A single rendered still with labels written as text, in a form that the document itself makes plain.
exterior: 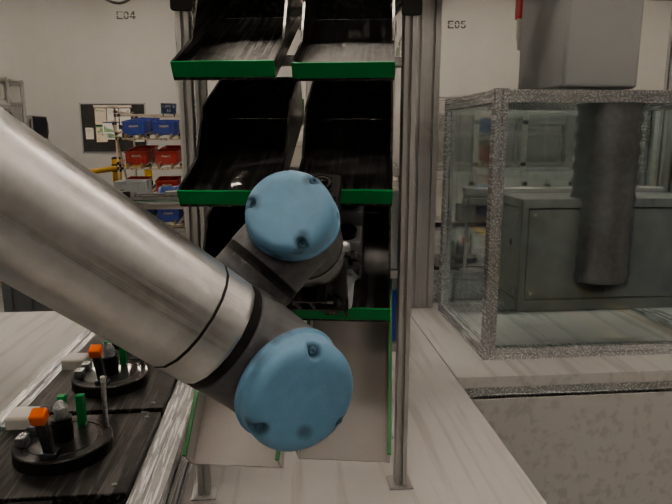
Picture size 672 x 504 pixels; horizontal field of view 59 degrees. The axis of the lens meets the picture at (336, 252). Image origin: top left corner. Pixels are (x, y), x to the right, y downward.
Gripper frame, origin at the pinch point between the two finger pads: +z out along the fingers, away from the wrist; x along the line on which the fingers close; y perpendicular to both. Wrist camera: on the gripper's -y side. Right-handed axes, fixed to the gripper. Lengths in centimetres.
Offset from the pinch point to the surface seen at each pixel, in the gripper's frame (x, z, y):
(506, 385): 38, 72, 12
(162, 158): -284, 627, -283
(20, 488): -41, 2, 30
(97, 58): -515, 842, -569
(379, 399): 7.4, 10.7, 16.7
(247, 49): -11.8, -7.6, -30.3
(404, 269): 11.0, 11.3, -3.3
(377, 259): 6.8, 10.0, -4.5
